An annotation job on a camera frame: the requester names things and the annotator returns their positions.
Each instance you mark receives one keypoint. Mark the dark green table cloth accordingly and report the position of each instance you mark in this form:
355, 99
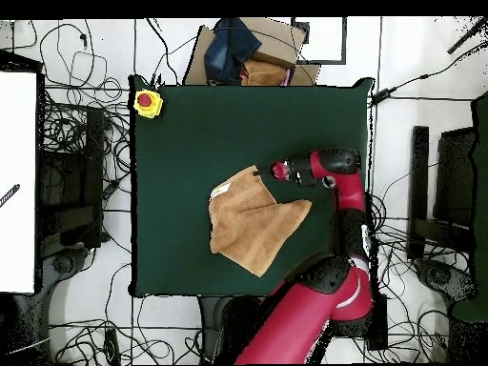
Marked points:
228, 133

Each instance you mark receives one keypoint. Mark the black floor stand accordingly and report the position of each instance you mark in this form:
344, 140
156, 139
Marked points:
95, 171
419, 171

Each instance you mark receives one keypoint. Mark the tan terry towel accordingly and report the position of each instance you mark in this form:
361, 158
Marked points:
251, 225

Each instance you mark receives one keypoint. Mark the thin black rectangular frame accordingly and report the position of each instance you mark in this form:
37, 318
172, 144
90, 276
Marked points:
324, 61

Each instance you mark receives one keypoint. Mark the blue denim jeans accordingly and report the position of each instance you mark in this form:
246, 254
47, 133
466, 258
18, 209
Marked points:
228, 49

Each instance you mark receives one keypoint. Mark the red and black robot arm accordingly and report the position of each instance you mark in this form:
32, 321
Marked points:
305, 324

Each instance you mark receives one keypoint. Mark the black floor base foot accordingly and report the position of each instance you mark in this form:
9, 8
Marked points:
63, 263
446, 278

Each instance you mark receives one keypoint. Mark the striped black rod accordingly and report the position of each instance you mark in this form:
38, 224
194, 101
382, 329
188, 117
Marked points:
9, 195

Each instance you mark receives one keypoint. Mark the orange folded cloth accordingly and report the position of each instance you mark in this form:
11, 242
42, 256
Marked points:
263, 74

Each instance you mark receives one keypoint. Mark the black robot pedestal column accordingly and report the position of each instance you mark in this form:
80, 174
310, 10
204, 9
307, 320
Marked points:
217, 328

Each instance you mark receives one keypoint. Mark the black power adapter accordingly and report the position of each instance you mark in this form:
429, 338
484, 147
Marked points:
381, 95

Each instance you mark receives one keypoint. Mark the brown cardboard box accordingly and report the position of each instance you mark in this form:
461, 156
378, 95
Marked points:
278, 42

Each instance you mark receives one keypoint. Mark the yellow emergency stop button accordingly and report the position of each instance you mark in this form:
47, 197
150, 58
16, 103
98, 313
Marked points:
152, 110

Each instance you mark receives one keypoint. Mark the black power strip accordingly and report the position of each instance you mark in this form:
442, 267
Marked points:
382, 324

